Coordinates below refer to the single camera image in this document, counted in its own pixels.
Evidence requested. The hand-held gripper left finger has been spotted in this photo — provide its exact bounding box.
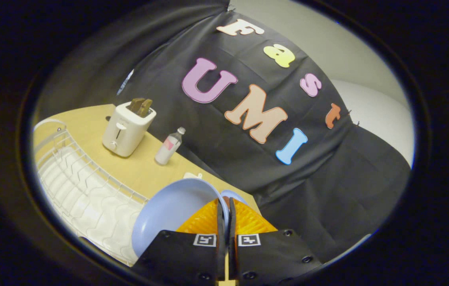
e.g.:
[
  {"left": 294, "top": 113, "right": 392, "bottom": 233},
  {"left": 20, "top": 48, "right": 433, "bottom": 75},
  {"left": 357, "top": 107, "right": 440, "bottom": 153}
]
[{"left": 131, "top": 198, "right": 225, "bottom": 283}]

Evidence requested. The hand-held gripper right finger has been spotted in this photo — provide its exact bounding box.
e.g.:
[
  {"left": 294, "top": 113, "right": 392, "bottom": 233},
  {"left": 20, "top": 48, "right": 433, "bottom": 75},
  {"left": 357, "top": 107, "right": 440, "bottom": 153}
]
[{"left": 227, "top": 196, "right": 323, "bottom": 283}]

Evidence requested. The large light blue plate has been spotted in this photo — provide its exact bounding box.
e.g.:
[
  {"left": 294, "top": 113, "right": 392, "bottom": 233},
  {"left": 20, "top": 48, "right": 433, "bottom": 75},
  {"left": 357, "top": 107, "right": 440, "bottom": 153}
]
[{"left": 131, "top": 178, "right": 231, "bottom": 259}]

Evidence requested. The white wire dish rack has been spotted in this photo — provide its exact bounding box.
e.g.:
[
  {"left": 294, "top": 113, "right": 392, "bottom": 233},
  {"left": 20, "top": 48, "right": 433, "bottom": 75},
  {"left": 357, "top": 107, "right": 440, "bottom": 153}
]
[{"left": 33, "top": 118, "right": 149, "bottom": 267}]

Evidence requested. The black backdrop cloth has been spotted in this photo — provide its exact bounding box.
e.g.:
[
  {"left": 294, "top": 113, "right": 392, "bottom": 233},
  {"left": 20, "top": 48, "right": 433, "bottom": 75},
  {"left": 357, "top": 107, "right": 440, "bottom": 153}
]
[{"left": 36, "top": 0, "right": 412, "bottom": 265}]

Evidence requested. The clear plastic bottle pink label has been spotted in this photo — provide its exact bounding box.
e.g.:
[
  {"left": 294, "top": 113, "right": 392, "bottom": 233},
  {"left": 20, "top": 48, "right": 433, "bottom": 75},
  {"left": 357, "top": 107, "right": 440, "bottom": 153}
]
[{"left": 154, "top": 127, "right": 186, "bottom": 166}]

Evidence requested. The white toaster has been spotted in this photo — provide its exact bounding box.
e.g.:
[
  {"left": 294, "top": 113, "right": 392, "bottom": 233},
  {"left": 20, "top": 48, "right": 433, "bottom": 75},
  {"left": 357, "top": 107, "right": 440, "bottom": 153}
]
[{"left": 102, "top": 102, "right": 157, "bottom": 158}]

